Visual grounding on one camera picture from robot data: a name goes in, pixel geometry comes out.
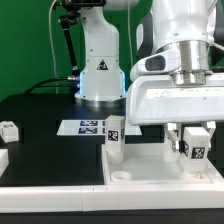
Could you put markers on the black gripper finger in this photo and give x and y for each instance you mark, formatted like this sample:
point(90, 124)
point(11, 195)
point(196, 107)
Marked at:
point(210, 127)
point(173, 133)

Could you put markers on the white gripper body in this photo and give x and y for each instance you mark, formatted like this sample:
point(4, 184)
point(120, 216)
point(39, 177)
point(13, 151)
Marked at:
point(156, 100)

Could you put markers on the white square table top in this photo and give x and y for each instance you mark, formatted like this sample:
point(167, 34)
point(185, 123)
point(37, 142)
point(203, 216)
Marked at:
point(154, 163)

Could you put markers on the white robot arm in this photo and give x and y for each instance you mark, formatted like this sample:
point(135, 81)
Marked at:
point(173, 82)

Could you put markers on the white U-shaped obstacle fence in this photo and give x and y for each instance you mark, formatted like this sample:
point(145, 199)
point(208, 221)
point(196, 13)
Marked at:
point(110, 197)

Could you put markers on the white marker sheet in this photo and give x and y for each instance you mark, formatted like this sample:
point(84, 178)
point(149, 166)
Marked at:
point(93, 128)

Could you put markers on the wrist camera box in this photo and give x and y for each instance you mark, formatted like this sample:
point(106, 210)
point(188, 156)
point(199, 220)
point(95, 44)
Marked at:
point(161, 63)

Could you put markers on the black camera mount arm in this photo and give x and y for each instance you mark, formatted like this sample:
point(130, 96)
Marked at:
point(66, 21)

